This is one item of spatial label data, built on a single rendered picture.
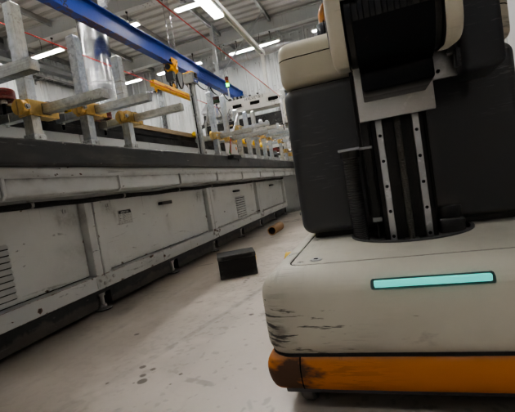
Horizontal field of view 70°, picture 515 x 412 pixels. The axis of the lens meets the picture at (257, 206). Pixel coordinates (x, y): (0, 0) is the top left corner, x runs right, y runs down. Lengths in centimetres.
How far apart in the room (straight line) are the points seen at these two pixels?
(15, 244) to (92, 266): 36
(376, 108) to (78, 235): 135
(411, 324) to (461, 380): 12
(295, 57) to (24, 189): 90
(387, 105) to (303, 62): 26
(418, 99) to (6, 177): 113
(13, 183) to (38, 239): 39
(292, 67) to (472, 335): 73
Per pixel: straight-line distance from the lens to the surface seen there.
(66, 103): 136
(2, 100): 157
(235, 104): 597
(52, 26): 1073
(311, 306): 71
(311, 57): 104
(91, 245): 180
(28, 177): 136
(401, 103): 91
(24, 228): 162
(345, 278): 70
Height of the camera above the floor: 45
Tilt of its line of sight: 3 degrees down
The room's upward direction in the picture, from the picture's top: 9 degrees counter-clockwise
